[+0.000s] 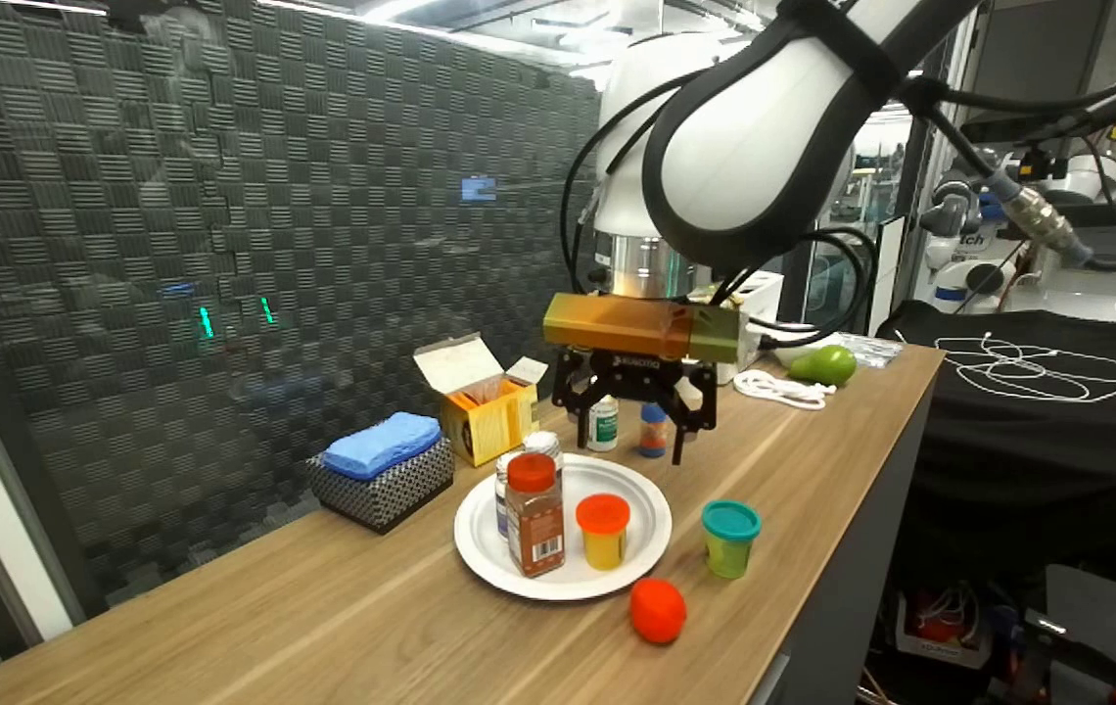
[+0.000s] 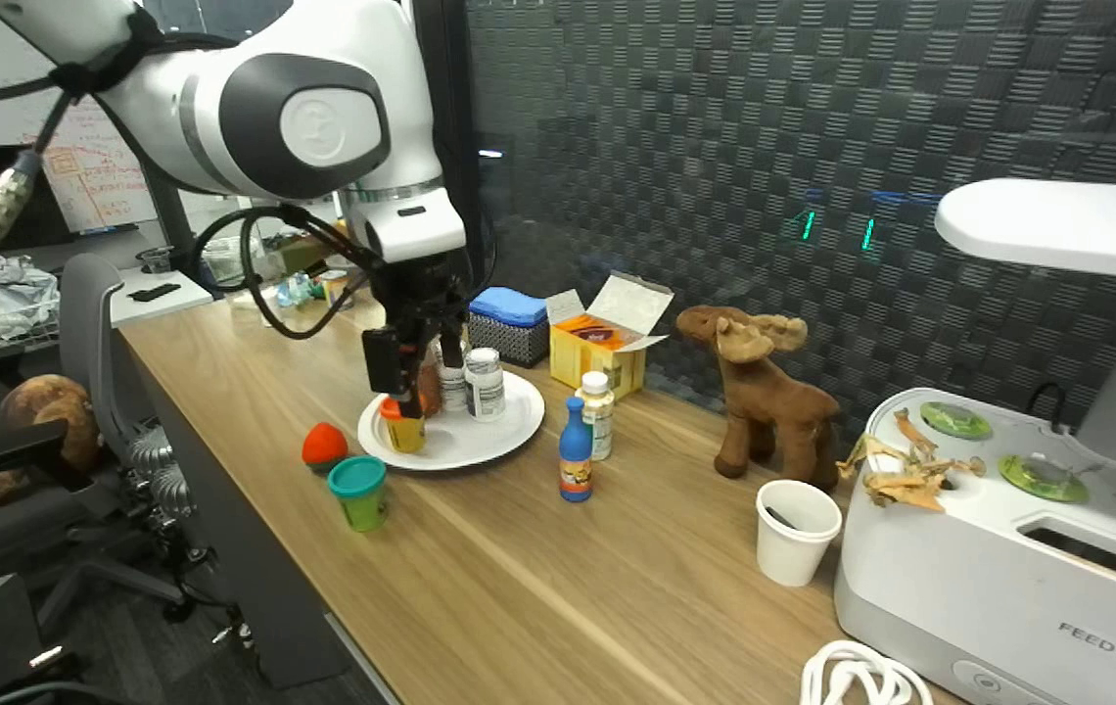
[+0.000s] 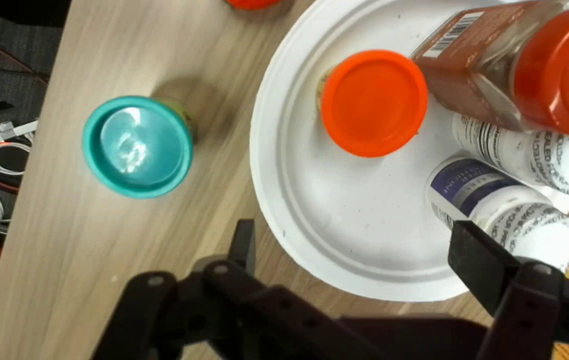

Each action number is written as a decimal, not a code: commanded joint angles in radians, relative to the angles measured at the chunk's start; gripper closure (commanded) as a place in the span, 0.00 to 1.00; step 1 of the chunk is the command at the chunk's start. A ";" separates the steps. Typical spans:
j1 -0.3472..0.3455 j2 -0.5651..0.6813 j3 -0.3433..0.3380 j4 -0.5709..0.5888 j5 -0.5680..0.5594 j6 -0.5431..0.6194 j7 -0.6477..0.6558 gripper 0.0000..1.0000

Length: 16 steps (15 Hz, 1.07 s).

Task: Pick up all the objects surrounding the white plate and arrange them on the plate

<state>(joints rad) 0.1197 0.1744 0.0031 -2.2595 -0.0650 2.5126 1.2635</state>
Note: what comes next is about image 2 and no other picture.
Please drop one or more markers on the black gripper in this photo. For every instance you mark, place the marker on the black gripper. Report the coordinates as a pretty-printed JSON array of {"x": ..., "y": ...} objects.
[{"x": 423, "y": 295}]

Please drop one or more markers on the spice jar orange lid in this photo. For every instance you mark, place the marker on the spice jar orange lid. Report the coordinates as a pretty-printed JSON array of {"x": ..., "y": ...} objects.
[{"x": 432, "y": 394}]

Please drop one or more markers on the yellow dough tub orange lid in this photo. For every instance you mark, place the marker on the yellow dough tub orange lid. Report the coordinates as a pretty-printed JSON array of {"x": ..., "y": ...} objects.
[{"x": 405, "y": 434}]

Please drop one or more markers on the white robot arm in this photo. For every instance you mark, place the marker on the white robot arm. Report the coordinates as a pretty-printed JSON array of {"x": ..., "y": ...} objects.
[{"x": 189, "y": 103}]

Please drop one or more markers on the white round plate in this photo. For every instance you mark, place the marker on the white round plate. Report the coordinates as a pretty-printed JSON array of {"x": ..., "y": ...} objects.
[{"x": 479, "y": 435}]

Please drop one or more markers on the grey woven basket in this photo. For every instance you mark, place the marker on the grey woven basket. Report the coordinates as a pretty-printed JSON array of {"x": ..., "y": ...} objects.
[{"x": 512, "y": 341}]

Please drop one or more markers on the folded blue cloth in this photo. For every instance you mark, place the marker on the folded blue cloth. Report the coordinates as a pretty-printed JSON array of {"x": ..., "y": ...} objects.
[{"x": 506, "y": 308}]

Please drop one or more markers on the orange ball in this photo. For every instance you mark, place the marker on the orange ball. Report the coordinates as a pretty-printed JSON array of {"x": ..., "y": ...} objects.
[{"x": 321, "y": 448}]

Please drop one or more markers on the small teal object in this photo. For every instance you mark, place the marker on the small teal object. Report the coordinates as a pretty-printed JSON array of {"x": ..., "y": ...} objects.
[{"x": 298, "y": 290}]

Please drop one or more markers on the open yellow cardboard box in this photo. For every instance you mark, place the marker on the open yellow cardboard box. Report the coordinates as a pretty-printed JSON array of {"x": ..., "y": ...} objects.
[{"x": 582, "y": 358}]

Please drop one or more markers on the small blue bottle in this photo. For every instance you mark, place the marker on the small blue bottle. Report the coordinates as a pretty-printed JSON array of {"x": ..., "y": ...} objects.
[{"x": 576, "y": 452}]

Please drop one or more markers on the white bottle green label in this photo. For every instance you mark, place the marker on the white bottle green label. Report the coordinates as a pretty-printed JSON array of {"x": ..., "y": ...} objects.
[{"x": 599, "y": 410}]

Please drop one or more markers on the white cabinet box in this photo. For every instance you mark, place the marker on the white cabinet box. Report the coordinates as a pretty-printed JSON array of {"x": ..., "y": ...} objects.
[{"x": 171, "y": 310}]

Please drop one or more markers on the black slanted pole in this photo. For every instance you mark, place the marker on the black slanted pole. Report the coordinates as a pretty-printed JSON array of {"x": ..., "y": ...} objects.
[{"x": 184, "y": 250}]

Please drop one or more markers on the black remote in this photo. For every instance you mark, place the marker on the black remote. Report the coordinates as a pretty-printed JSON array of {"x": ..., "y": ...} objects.
[{"x": 155, "y": 290}]

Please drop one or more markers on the grey office chair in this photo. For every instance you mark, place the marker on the grey office chair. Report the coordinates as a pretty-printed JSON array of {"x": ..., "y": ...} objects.
[{"x": 87, "y": 337}]

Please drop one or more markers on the brown moose plush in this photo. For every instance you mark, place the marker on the brown moose plush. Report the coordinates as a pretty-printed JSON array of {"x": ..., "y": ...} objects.
[{"x": 778, "y": 396}]

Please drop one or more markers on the round brown plush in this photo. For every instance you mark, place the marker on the round brown plush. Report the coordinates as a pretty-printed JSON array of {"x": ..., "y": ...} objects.
[{"x": 50, "y": 406}]

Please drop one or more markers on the white paper cup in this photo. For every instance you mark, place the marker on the white paper cup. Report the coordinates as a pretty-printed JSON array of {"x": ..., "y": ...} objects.
[{"x": 794, "y": 543}]

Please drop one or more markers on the dried tan plant roots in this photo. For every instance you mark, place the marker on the dried tan plant roots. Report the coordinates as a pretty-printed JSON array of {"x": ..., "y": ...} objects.
[{"x": 907, "y": 485}]

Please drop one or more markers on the green fruit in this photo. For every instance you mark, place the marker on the green fruit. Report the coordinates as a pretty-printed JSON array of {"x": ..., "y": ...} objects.
[{"x": 955, "y": 422}]

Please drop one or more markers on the white hydroponic planter with lamp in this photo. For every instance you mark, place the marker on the white hydroponic planter with lamp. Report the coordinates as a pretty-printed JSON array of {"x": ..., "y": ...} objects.
[{"x": 972, "y": 572}]

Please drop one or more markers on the green planter pod lid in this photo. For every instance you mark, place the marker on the green planter pod lid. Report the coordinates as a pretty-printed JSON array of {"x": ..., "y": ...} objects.
[{"x": 1044, "y": 478}]

